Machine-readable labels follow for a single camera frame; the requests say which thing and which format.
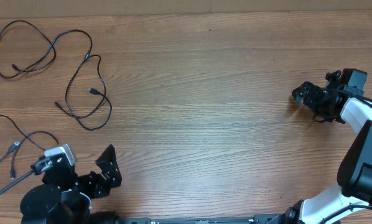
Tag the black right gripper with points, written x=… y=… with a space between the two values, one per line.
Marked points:
x=313 y=91

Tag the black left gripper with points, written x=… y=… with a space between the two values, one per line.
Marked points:
x=111 y=169

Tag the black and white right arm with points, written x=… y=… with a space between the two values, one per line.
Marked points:
x=353 y=189

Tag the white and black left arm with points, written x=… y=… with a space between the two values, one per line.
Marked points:
x=65 y=197

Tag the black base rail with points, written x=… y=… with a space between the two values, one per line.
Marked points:
x=204 y=220

